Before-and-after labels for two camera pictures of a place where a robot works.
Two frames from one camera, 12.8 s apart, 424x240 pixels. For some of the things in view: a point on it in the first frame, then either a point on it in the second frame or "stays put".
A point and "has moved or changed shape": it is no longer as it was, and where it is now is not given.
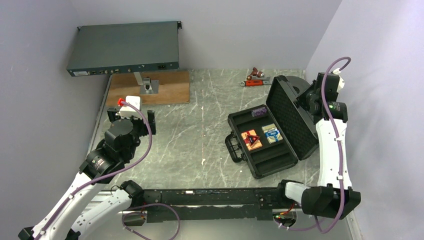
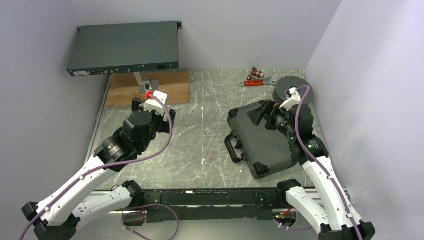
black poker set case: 275,135 has moved or changed shape
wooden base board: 173,87 stays put
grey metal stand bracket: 147,85 stays put
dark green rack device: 116,48 stays put
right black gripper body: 306,96 to 280,121
